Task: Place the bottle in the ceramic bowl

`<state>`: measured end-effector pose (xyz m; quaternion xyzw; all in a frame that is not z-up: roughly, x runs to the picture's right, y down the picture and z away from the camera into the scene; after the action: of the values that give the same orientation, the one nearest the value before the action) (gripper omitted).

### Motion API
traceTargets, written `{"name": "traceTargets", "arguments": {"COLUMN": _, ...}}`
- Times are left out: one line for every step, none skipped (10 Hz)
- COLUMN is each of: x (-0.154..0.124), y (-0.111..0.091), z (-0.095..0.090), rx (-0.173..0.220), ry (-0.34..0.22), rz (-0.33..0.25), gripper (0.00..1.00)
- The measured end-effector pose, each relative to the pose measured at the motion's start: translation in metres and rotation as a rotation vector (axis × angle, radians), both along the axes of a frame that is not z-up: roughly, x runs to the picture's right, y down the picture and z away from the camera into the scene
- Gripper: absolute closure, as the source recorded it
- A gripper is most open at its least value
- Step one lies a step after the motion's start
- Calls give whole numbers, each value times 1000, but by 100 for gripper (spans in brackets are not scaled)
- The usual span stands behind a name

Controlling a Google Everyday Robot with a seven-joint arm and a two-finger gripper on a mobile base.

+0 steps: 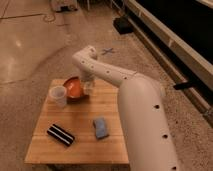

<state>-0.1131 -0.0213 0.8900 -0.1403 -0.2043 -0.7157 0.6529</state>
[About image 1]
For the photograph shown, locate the black striped bottle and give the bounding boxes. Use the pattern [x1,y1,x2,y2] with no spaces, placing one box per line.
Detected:
[47,124,75,146]

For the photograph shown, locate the blue sponge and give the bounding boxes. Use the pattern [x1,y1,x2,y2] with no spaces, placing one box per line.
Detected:
[93,117,109,139]

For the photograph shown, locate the white equipment with cable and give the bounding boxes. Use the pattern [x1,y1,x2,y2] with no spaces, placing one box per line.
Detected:
[50,0,78,12]

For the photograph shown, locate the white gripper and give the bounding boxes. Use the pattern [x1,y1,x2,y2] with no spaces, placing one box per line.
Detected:
[80,70,95,94]

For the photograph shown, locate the wooden table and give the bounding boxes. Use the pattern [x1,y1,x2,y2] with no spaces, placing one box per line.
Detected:
[25,80,129,164]

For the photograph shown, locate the long wall bench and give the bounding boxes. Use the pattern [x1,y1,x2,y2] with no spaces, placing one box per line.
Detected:
[109,0,213,128]

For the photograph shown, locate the orange ceramic bowl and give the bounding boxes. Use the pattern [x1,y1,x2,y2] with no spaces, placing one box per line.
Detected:
[63,76,87,103]

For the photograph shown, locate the black box on floor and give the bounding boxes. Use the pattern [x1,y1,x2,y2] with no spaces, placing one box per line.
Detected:
[113,17,133,34]

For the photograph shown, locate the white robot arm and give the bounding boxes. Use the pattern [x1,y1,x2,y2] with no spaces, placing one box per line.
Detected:
[72,46,182,171]

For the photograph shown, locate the clear plastic cup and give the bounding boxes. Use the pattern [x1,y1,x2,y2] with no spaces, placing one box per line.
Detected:
[49,86,67,107]

